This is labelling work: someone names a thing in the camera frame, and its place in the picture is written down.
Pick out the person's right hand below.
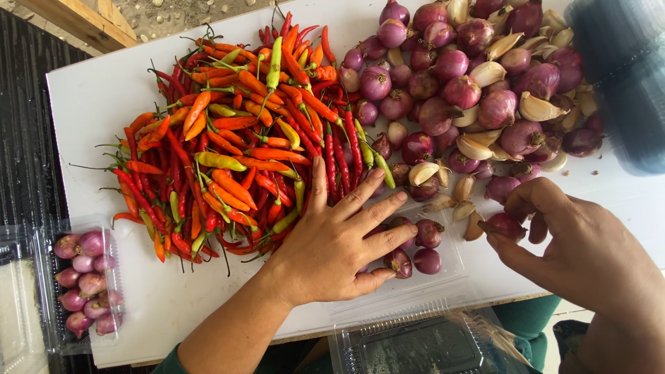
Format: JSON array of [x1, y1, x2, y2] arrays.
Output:
[[485, 177, 662, 317]]

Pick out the black corrugated sheet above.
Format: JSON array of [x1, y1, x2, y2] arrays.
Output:
[[0, 7, 93, 229]]

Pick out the packed batch of shallots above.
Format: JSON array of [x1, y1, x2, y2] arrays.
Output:
[[53, 230, 124, 338]]

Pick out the person's left hand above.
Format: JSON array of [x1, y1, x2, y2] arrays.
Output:
[[259, 156, 419, 311]]

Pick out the scattered garlic cloves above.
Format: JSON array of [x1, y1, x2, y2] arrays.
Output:
[[408, 0, 599, 242]]

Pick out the pile of red orange chilies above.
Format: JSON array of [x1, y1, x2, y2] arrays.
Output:
[[69, 4, 397, 277]]

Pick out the large pile of red shallots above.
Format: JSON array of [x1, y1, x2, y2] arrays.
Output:
[[338, 0, 606, 206]]

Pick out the clear tray with white contents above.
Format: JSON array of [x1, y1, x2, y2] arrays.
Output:
[[0, 225, 51, 374]]

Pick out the clear plastic clamshell tray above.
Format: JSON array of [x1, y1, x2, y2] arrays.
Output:
[[326, 205, 471, 315]]

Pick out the stack of empty clear trays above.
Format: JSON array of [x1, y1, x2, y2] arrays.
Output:
[[327, 305, 537, 374]]

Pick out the small group of purple shallots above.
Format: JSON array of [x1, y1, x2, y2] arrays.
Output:
[[356, 216, 446, 280]]

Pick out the tall stack of plastic containers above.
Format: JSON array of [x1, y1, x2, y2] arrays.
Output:
[[564, 0, 665, 176]]

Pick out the wooden plank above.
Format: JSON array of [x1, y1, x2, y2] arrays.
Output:
[[15, 0, 139, 55]]

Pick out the person's green trousers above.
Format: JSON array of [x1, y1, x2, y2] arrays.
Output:
[[491, 293, 563, 373]]

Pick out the single red shallot bulb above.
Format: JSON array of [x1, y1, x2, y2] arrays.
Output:
[[477, 212, 529, 243]]

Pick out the person's green sleeve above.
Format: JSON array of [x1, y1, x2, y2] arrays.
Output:
[[151, 343, 189, 374]]

